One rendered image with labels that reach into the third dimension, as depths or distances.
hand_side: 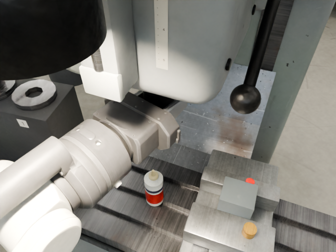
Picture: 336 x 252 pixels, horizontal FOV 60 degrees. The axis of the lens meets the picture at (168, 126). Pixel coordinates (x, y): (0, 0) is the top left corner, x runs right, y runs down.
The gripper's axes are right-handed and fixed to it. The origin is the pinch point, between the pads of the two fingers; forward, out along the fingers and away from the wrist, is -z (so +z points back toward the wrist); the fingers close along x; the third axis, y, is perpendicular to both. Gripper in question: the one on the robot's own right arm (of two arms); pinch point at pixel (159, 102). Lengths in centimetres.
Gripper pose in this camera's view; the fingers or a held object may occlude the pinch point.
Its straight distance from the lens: 44.1
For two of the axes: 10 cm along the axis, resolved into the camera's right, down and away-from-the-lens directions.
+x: -8.0, -4.3, 4.2
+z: -6.0, 5.6, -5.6
